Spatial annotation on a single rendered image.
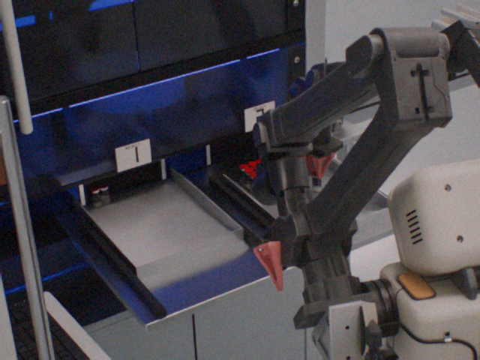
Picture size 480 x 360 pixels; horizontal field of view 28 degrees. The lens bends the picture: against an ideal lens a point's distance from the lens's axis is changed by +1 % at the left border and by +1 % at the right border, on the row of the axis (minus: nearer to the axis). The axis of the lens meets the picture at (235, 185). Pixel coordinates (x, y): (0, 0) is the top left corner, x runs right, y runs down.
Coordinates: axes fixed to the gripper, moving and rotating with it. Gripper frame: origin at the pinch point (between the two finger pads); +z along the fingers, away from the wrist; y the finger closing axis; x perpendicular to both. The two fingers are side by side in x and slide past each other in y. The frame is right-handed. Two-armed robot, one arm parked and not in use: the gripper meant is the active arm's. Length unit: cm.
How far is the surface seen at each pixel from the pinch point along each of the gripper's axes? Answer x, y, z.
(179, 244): 37.5, 7.3, 4.7
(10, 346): 92, -15, -14
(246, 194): 16.4, 7.3, 1.5
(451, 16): -97, 29, -3
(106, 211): 40, 30, 5
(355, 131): -29.6, 11.9, 4.9
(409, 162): -155, 78, 94
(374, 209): -2.0, -15.7, 4.0
